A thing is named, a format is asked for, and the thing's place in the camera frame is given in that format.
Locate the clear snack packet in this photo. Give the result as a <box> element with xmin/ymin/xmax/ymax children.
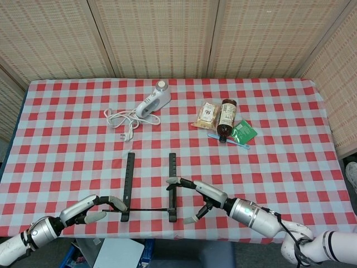
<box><xmin>191</xmin><ymin>101</ymin><xmax>223</xmax><ymax>131</ymax></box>

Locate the blue plastic crate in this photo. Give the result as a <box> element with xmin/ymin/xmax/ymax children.
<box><xmin>66</xmin><ymin>238</ymin><xmax>156</xmax><ymax>268</ymax></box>

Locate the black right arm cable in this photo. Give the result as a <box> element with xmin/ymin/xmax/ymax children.
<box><xmin>260</xmin><ymin>206</ymin><xmax>315</xmax><ymax>266</ymax></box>

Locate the white power cord with plug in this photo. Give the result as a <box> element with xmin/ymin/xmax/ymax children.
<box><xmin>103</xmin><ymin>108</ymin><xmax>162</xmax><ymax>142</ymax></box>

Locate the black folding laptop stand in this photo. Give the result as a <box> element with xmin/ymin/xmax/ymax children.
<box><xmin>102</xmin><ymin>152</ymin><xmax>178</xmax><ymax>223</ymax></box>

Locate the light blue toothbrush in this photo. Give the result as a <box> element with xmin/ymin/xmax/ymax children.
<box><xmin>208</xmin><ymin>133</ymin><xmax>251</xmax><ymax>150</ymax></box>

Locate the white handheld electric appliance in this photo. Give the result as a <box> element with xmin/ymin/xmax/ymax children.
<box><xmin>135</xmin><ymin>80</ymin><xmax>171</xmax><ymax>118</ymax></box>

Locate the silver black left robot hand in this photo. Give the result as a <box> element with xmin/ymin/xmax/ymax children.
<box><xmin>58</xmin><ymin>194</ymin><xmax>129</xmax><ymax>228</ymax></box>

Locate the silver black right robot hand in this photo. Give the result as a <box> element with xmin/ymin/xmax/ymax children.
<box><xmin>166</xmin><ymin>176</ymin><xmax>229</xmax><ymax>225</ymax></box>

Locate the white shoe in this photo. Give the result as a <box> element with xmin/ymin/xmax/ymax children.
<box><xmin>345</xmin><ymin>161</ymin><xmax>357</xmax><ymax>195</ymax></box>

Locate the green foil sachet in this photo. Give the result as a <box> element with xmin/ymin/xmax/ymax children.
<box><xmin>230</xmin><ymin>119</ymin><xmax>257</xmax><ymax>146</ymax></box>

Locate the red white checkered tablecloth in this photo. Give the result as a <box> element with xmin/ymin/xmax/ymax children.
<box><xmin>0</xmin><ymin>77</ymin><xmax>354</xmax><ymax>248</ymax></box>

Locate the brown labelled bottle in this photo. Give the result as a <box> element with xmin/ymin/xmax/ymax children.
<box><xmin>216</xmin><ymin>98</ymin><xmax>238</xmax><ymax>143</ymax></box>

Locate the flat white board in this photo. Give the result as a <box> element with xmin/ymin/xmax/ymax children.
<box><xmin>93</xmin><ymin>238</ymin><xmax>145</xmax><ymax>268</ymax></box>

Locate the woven bamboo screen panel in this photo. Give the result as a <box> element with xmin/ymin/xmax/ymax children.
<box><xmin>0</xmin><ymin>0</ymin><xmax>115</xmax><ymax>84</ymax></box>
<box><xmin>295</xmin><ymin>0</ymin><xmax>357</xmax><ymax>160</ymax></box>
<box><xmin>88</xmin><ymin>0</ymin><xmax>221</xmax><ymax>80</ymax></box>
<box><xmin>208</xmin><ymin>0</ymin><xmax>355</xmax><ymax>80</ymax></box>
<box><xmin>0</xmin><ymin>65</ymin><xmax>28</xmax><ymax>143</ymax></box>

